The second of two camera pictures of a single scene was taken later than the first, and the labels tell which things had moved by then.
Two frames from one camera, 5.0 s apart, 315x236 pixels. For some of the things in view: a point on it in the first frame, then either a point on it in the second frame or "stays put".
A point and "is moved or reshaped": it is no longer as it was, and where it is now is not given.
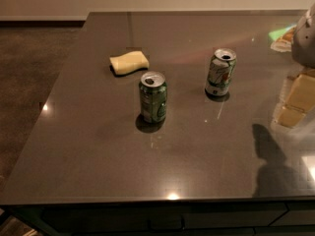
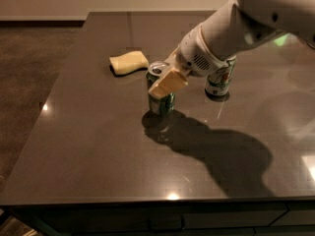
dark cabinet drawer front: [169, 218] stays put
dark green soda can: [154, 95] is moved or reshaped
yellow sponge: [129, 63] stays put
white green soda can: [220, 73] stays put
